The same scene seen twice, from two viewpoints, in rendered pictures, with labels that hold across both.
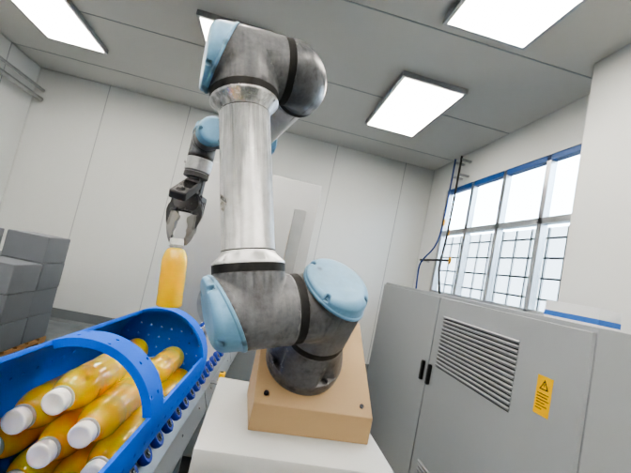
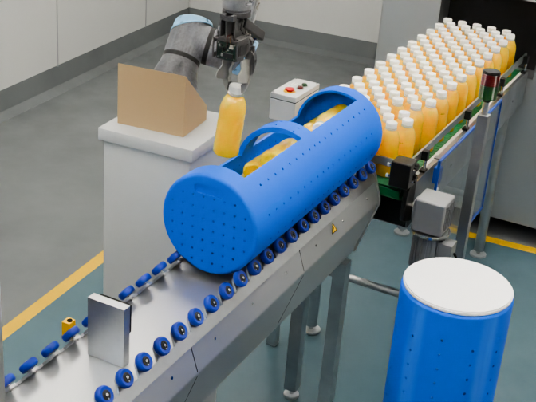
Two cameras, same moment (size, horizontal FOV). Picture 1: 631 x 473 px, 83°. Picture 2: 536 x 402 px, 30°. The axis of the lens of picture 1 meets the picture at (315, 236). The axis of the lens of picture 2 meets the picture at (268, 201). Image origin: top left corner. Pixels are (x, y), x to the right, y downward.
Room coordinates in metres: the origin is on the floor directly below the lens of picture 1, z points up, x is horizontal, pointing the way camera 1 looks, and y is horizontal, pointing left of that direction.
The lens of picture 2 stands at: (3.08, 1.64, 2.27)
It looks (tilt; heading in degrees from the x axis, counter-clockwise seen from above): 25 degrees down; 209
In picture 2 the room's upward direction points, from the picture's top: 5 degrees clockwise
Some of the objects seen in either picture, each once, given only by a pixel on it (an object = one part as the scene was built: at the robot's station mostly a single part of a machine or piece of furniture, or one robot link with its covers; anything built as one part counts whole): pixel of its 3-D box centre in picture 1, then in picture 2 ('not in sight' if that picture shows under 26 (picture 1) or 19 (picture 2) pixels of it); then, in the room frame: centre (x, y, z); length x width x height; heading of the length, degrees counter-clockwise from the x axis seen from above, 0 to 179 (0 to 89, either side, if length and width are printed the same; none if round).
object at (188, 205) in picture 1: (192, 193); (234, 34); (1.06, 0.38, 1.58); 0.09 x 0.08 x 0.12; 4
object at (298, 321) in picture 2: not in sight; (298, 325); (0.31, 0.27, 0.31); 0.06 x 0.06 x 0.63; 4
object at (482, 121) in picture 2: not in sight; (459, 252); (-0.17, 0.67, 0.55); 0.04 x 0.04 x 1.10; 4
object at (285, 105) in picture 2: not in sight; (294, 100); (0.05, 0.03, 1.05); 0.20 x 0.10 x 0.10; 4
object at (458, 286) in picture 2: not in sight; (458, 285); (0.91, 1.00, 1.03); 0.28 x 0.28 x 0.01
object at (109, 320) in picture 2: not in sight; (110, 329); (1.57, 0.42, 1.00); 0.10 x 0.04 x 0.15; 94
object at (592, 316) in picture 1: (580, 314); not in sight; (1.54, -1.18, 1.48); 0.24 x 0.12 x 0.08; 16
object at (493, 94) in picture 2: not in sight; (488, 91); (-0.17, 0.67, 1.18); 0.06 x 0.06 x 0.05
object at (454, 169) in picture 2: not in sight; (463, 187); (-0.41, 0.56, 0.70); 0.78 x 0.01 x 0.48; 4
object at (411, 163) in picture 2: not in sight; (401, 173); (0.18, 0.53, 0.95); 0.10 x 0.07 x 0.10; 94
